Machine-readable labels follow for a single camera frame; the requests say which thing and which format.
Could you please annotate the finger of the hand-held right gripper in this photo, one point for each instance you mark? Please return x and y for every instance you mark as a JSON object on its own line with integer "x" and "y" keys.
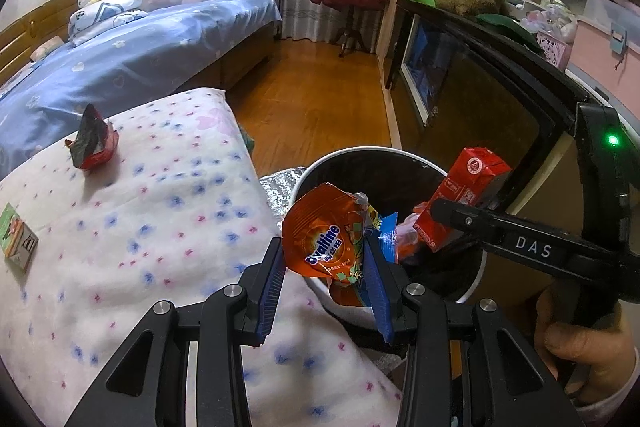
{"x": 465, "y": 222}

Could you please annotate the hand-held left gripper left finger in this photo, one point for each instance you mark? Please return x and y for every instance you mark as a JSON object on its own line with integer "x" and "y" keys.
{"x": 270, "y": 287}

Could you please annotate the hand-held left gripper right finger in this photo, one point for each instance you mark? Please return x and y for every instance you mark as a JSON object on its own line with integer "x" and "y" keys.
{"x": 380, "y": 294}

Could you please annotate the red and white carton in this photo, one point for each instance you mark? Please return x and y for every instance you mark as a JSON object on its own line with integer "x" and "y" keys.
{"x": 465, "y": 187}

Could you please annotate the orange drink pouch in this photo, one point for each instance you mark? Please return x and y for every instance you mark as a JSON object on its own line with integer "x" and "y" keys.
{"x": 320, "y": 232}

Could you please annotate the black bin with white rim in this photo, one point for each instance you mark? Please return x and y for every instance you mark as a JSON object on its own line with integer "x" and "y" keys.
{"x": 360, "y": 172}

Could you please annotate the person's right forearm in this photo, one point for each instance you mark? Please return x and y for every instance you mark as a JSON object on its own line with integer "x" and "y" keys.
{"x": 617, "y": 407}

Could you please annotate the person's right hand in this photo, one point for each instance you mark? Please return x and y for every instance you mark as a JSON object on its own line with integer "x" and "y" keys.
{"x": 585, "y": 352}

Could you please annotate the silver foil mat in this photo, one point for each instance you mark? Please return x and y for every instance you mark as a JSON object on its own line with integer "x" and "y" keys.
{"x": 277, "y": 189}

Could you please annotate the dark glass front cabinet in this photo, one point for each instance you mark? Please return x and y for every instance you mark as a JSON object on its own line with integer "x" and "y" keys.
{"x": 480, "y": 92}

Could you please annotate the white floral quilt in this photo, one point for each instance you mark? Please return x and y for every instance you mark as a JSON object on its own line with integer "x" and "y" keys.
{"x": 150, "y": 227}

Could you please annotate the pink lattice basket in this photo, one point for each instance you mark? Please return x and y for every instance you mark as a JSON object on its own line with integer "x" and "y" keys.
{"x": 552, "y": 49}

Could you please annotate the pink storage box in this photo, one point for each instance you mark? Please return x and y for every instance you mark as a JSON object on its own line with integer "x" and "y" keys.
{"x": 595, "y": 47}

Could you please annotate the dark red crumpled wrapper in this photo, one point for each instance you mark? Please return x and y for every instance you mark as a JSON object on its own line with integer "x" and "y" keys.
{"x": 92, "y": 139}

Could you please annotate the small green carton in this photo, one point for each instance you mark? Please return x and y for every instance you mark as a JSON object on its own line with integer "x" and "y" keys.
{"x": 17, "y": 237}

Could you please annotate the bed with blue sheet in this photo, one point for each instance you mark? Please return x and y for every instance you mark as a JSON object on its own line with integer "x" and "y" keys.
{"x": 150, "y": 42}

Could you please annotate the white and blue pillow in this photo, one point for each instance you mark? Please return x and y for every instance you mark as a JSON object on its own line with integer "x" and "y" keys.
{"x": 105, "y": 14}

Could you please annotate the wooden headboard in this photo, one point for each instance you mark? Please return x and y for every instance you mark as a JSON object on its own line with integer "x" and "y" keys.
{"x": 30, "y": 27}

